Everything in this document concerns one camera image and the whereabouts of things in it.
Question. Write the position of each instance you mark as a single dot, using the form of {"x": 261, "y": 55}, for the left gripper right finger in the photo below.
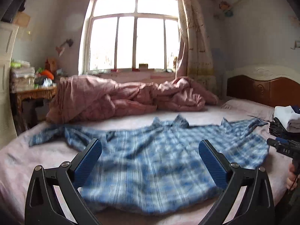
{"x": 257, "y": 205}

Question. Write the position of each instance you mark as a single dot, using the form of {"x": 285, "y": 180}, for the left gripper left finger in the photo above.
{"x": 42, "y": 205}

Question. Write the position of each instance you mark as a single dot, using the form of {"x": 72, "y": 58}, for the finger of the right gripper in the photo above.
{"x": 276, "y": 142}

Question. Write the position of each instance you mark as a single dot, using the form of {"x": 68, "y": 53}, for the blue plaid shirt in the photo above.
{"x": 157, "y": 169}

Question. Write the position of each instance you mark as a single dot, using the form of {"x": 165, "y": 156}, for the person's right hand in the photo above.
{"x": 291, "y": 182}

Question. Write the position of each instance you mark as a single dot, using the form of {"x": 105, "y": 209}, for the folded black jacket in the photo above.
{"x": 276, "y": 129}

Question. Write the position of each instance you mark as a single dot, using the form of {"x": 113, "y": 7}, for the folded white garment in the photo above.
{"x": 288, "y": 118}

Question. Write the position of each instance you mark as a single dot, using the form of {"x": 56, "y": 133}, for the pink flat pillow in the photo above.
{"x": 251, "y": 108}

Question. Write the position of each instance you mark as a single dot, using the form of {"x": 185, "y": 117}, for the pink floral bed sheet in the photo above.
{"x": 18, "y": 161}

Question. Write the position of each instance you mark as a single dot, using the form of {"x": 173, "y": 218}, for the white and wood headboard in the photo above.
{"x": 268, "y": 84}

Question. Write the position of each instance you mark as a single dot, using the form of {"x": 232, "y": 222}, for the wooden carved side table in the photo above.
{"x": 27, "y": 101}

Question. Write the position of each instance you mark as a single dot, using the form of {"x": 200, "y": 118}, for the pink crumpled quilt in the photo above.
{"x": 91, "y": 98}

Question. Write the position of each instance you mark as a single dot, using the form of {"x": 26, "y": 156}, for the cream patterned curtain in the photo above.
{"x": 195, "y": 58}

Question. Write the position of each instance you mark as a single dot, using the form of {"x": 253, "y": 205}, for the orange plush toy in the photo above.
{"x": 48, "y": 74}

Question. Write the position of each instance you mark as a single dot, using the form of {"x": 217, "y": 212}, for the stack of papers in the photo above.
{"x": 22, "y": 76}

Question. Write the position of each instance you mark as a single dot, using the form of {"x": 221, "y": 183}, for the small box on windowsill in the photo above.
{"x": 143, "y": 67}

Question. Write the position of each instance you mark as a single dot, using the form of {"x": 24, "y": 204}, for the white wardrobe cabinet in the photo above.
{"x": 8, "y": 34}

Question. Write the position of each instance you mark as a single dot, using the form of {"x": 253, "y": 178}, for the white framed window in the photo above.
{"x": 121, "y": 34}

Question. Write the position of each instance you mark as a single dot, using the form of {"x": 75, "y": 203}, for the blue picture card on wall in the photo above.
{"x": 296, "y": 45}

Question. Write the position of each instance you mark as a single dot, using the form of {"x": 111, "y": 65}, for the cartoon doll wall decoration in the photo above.
{"x": 226, "y": 9}

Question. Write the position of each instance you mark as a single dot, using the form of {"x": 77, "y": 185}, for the pink wall lamp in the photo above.
{"x": 60, "y": 49}

